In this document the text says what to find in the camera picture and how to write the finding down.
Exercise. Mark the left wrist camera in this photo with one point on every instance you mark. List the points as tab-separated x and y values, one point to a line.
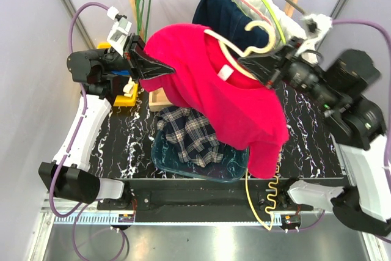
120	30

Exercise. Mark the navy denim skirt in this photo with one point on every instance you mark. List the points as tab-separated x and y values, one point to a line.
225	18

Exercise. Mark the black and white cloth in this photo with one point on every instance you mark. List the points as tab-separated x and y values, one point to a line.
129	88

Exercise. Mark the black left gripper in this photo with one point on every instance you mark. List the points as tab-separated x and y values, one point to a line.
140	66

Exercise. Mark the yellow plastic bin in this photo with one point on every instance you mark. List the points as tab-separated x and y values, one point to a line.
127	100

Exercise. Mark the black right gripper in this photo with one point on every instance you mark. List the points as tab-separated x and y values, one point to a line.
270	68

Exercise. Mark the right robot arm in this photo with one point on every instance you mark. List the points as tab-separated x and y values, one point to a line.
356	123

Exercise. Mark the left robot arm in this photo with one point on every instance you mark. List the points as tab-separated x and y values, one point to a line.
102	74

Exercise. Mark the teal transparent basin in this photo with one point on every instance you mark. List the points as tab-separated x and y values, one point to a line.
231	167

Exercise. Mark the green plastic hanger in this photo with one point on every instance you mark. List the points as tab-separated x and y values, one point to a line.
143	8

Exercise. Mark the navy plaid skirt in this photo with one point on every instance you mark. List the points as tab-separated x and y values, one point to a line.
190	131

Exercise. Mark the white quilted garment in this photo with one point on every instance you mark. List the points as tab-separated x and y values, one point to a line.
281	23

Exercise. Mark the blue folded towel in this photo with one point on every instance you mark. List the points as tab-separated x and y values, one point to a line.
123	73

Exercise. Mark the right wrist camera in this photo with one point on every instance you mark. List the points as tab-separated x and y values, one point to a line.
316	26

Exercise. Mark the red t-shirt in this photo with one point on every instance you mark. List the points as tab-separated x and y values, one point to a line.
243	112

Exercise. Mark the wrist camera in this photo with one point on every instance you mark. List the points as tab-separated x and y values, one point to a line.
316	26
120	30

